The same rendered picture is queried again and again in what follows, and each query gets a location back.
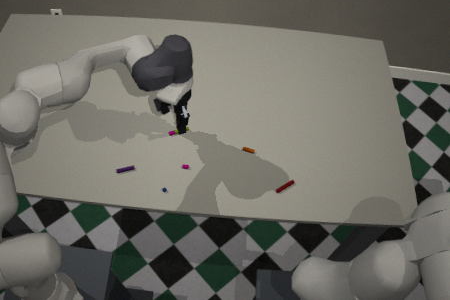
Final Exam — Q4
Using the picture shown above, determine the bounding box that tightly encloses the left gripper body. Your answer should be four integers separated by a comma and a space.
177, 89, 191, 111

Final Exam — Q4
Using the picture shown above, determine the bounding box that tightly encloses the dark red rod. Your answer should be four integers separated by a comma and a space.
276, 180, 295, 193

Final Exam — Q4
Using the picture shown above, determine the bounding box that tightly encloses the purple rod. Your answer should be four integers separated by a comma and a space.
116, 166, 135, 173

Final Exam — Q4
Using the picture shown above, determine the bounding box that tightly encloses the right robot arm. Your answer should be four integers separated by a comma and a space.
291, 192, 450, 300

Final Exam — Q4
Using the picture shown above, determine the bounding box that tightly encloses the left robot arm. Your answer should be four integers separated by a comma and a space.
0, 35, 193, 300

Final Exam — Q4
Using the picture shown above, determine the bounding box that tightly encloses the orange rod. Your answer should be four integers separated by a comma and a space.
243, 147, 255, 154

